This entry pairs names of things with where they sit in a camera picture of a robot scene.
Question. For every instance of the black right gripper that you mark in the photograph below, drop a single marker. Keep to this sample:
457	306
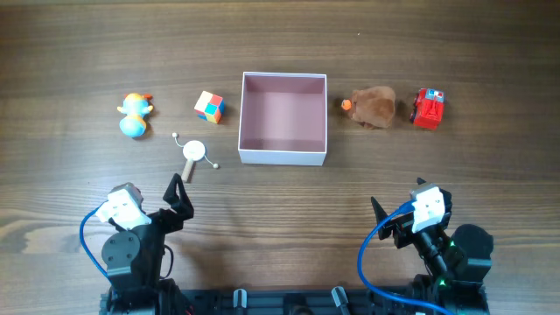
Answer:
402	230

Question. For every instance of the white wooden rattle drum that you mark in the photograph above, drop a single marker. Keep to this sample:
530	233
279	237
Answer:
193	151

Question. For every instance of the white box pink interior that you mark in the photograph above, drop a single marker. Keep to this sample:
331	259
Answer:
283	119

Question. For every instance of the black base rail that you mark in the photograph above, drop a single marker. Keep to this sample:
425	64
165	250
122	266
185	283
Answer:
275	302

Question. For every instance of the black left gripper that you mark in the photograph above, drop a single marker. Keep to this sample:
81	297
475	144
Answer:
174	222

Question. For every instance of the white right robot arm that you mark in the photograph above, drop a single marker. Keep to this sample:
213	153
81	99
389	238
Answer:
456	264

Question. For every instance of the colourful two-by-two puzzle cube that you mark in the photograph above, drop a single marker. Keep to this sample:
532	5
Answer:
210	107

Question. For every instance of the blue yellow duck toy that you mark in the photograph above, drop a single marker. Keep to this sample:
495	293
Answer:
135	108

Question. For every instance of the brown plush toy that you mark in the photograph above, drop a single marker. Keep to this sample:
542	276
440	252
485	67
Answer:
373	108

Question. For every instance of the red toy car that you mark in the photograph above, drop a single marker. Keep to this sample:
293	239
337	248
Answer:
428	108

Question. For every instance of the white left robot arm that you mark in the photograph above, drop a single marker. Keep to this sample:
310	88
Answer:
134	254

